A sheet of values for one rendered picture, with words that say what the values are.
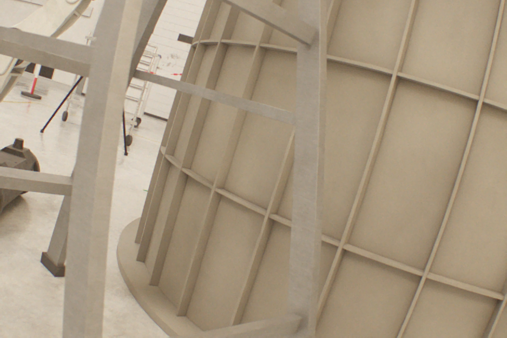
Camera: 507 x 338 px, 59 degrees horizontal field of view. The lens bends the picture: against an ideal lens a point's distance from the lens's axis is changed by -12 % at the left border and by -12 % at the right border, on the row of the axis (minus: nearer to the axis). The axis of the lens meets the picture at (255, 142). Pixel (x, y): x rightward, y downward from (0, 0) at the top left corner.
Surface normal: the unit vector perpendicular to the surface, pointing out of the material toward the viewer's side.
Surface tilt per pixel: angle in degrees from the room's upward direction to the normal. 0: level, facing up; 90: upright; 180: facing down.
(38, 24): 90
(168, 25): 90
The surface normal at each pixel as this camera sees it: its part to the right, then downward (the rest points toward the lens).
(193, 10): 0.00, 0.05
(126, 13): 0.80, -0.03
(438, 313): -0.27, -0.03
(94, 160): -0.59, -0.18
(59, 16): -0.20, 0.30
